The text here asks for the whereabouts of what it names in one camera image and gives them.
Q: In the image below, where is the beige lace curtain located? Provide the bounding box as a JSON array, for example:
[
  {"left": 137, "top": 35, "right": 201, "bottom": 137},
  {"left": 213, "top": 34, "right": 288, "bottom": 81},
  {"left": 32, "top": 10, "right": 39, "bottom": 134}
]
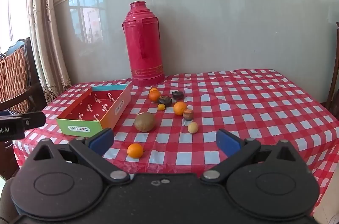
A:
[{"left": 25, "top": 0, "right": 72, "bottom": 105}]

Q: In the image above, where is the colourful cardboard box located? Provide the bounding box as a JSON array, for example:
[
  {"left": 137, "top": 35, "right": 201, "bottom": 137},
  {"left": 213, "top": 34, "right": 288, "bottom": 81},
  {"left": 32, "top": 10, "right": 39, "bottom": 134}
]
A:
[{"left": 56, "top": 84, "right": 132, "bottom": 138}]

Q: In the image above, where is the red thermos flask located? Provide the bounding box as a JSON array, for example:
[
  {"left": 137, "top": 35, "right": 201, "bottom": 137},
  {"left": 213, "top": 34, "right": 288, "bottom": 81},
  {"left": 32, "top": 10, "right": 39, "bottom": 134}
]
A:
[{"left": 122, "top": 1, "right": 166, "bottom": 87}]

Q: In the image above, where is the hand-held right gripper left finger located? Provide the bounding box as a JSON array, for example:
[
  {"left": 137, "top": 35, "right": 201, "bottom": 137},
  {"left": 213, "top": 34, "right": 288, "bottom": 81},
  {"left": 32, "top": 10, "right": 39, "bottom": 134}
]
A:
[{"left": 26, "top": 128, "right": 130, "bottom": 185}]

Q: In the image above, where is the dark wooden sofa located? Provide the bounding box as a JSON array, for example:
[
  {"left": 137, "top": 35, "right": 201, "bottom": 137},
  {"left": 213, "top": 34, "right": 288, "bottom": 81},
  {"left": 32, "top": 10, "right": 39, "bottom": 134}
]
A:
[{"left": 0, "top": 37, "right": 47, "bottom": 179}]

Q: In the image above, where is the red checkered tablecloth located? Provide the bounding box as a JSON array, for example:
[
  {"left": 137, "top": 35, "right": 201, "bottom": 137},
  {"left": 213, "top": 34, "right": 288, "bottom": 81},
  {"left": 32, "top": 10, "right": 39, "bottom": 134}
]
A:
[{"left": 13, "top": 69, "right": 339, "bottom": 215}]

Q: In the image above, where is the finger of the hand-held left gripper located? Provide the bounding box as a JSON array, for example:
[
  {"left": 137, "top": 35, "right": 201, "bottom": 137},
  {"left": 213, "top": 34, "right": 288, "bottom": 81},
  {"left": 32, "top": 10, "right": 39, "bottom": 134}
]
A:
[{"left": 20, "top": 111, "right": 46, "bottom": 131}]

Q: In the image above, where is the brown kiwi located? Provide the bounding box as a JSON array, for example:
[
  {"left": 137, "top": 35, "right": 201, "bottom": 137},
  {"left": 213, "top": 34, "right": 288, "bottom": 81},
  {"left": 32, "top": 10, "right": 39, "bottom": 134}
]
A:
[{"left": 134, "top": 112, "right": 156, "bottom": 132}]

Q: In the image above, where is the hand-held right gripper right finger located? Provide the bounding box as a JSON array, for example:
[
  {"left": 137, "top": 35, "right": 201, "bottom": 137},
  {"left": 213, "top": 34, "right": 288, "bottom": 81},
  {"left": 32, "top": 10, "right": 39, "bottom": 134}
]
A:
[{"left": 200, "top": 129, "right": 305, "bottom": 184}]

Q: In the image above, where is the dark wooden chair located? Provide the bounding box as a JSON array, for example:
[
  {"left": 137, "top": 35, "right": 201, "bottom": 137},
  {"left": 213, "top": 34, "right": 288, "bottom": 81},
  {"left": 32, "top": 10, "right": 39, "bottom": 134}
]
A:
[{"left": 325, "top": 22, "right": 339, "bottom": 118}]

